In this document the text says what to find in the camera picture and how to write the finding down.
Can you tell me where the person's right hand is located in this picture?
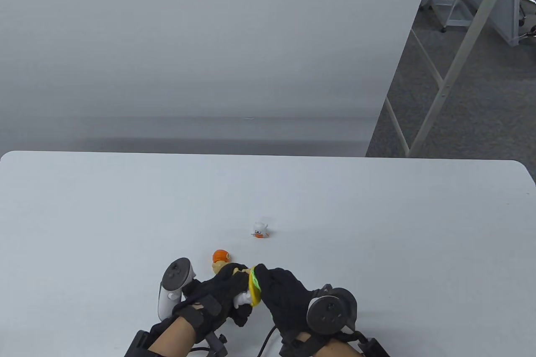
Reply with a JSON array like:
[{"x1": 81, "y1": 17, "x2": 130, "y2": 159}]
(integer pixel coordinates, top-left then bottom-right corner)
[{"x1": 253, "y1": 264, "x2": 325, "y2": 347}]

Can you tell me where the person's left hand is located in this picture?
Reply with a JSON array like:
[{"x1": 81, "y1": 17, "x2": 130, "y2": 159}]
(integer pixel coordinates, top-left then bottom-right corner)
[{"x1": 172, "y1": 263, "x2": 254, "y2": 328}]

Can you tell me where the orange capped dog ornament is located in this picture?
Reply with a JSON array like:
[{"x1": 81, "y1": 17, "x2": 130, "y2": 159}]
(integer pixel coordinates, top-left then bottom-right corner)
[{"x1": 211, "y1": 250, "x2": 232, "y2": 276}]

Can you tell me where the yellow ring animal ornament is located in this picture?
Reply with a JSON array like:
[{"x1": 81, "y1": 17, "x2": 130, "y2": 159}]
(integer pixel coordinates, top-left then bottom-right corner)
[{"x1": 233, "y1": 267, "x2": 263, "y2": 309}]

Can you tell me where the person's right forearm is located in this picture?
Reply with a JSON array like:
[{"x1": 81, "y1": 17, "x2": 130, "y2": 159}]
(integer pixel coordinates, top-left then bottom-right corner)
[{"x1": 312, "y1": 338, "x2": 363, "y2": 357}]

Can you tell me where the person's left forearm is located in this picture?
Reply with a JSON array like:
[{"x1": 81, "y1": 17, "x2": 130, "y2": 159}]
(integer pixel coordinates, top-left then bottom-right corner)
[{"x1": 149, "y1": 316, "x2": 197, "y2": 357}]

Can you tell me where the black left hand controller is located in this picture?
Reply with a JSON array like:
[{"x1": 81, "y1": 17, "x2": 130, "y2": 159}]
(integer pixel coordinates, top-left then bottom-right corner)
[{"x1": 157, "y1": 257, "x2": 197, "y2": 319}]

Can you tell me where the black hand controller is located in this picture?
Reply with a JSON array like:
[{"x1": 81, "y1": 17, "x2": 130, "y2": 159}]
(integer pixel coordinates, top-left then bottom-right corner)
[
  {"x1": 157, "y1": 257, "x2": 197, "y2": 319},
  {"x1": 307, "y1": 285, "x2": 358, "y2": 336}
]

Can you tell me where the black right hand controller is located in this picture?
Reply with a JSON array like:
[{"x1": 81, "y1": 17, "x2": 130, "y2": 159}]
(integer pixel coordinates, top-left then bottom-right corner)
[{"x1": 307, "y1": 285, "x2": 358, "y2": 336}]

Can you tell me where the large white backdrop board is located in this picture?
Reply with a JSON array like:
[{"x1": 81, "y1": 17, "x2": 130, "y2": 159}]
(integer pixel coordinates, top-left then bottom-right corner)
[{"x1": 0, "y1": 0, "x2": 438, "y2": 158}]

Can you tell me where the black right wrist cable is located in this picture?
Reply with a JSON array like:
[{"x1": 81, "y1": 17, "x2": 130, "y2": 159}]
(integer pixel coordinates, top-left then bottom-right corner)
[{"x1": 256, "y1": 324, "x2": 278, "y2": 357}]

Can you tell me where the black left wrist strap mount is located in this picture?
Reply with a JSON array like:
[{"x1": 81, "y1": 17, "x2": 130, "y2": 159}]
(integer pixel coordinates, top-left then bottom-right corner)
[{"x1": 124, "y1": 296, "x2": 229, "y2": 357}]

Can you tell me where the black wrist strap mount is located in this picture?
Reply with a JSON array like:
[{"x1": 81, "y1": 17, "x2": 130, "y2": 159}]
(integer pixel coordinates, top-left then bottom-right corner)
[
  {"x1": 124, "y1": 296, "x2": 229, "y2": 357},
  {"x1": 278, "y1": 330, "x2": 391, "y2": 357}
]

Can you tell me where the black right wrist strap mount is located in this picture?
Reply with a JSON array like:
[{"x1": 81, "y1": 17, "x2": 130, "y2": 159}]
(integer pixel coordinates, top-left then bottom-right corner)
[{"x1": 278, "y1": 330, "x2": 391, "y2": 357}]

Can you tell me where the white metal support frame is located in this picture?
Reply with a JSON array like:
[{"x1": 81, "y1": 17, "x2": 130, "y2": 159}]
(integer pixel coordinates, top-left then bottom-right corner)
[{"x1": 383, "y1": 0, "x2": 522, "y2": 158}]

